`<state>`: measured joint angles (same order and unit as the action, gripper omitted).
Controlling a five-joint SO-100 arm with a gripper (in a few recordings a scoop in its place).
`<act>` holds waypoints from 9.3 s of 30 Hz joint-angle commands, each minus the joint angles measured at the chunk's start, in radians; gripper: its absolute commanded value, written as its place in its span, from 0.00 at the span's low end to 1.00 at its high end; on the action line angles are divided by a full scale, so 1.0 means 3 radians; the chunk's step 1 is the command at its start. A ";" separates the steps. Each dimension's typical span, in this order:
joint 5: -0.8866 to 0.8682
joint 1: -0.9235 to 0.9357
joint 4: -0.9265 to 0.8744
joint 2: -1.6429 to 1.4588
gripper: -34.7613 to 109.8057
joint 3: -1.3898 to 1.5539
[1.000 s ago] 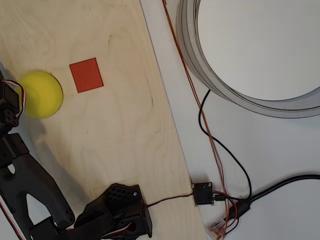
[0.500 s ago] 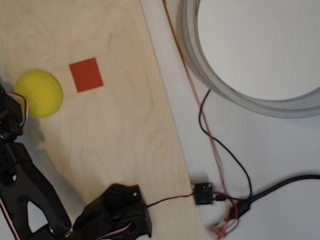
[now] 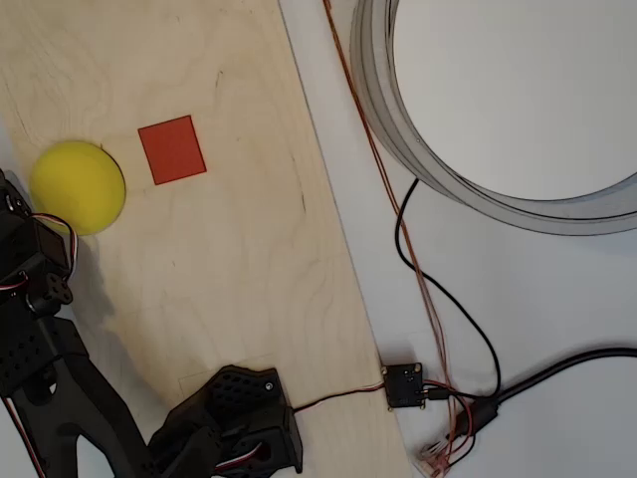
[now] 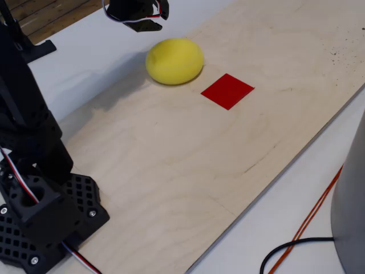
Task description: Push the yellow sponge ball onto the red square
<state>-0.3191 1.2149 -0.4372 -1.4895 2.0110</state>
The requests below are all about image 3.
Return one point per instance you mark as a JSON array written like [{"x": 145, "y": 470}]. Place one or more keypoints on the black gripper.
[{"x": 11, "y": 203}]

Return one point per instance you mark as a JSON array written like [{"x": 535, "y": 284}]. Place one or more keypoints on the yellow round sponge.
[{"x": 77, "y": 186}]

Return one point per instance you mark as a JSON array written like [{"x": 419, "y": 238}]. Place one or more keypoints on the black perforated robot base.
[{"x": 269, "y": 398}]

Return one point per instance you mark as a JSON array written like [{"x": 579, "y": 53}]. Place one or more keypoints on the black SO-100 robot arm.
[{"x": 60, "y": 403}]

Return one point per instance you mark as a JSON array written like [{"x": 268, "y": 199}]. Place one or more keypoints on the red paper square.
[{"x": 171, "y": 149}]

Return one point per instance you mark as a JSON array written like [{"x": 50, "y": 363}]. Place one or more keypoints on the light plywood board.
[{"x": 239, "y": 249}]

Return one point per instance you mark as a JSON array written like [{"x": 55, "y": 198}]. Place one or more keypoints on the red white black servo lead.
[{"x": 323, "y": 398}]

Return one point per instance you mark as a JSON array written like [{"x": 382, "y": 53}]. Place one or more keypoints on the large grey round drum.
[{"x": 373, "y": 74}]

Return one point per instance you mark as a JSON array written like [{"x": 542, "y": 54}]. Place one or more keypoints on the small black controller board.
[{"x": 403, "y": 386}]

